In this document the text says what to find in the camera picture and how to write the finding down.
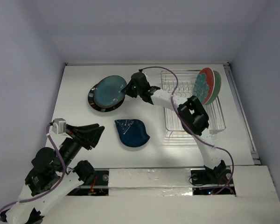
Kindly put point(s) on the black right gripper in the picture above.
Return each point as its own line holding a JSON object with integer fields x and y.
{"x": 132, "y": 89}

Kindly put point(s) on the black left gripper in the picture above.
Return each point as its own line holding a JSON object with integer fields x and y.
{"x": 92, "y": 133}

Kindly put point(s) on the dark teal glazed plate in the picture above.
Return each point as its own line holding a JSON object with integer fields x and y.
{"x": 108, "y": 91}

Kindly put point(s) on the brown striped rim plate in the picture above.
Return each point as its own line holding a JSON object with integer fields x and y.
{"x": 98, "y": 108}

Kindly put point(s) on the dark blue leaf plate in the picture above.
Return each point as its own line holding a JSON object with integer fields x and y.
{"x": 132, "y": 132}

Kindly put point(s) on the red plate teal flower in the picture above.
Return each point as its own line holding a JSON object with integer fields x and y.
{"x": 204, "y": 85}

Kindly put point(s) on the mint green flower plate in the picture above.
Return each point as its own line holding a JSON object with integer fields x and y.
{"x": 216, "y": 89}

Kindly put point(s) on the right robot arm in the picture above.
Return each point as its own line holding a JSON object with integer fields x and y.
{"x": 193, "y": 117}

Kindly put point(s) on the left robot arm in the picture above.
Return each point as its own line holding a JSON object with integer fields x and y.
{"x": 49, "y": 181}

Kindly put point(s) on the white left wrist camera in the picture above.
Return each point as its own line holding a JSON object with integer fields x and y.
{"x": 59, "y": 126}

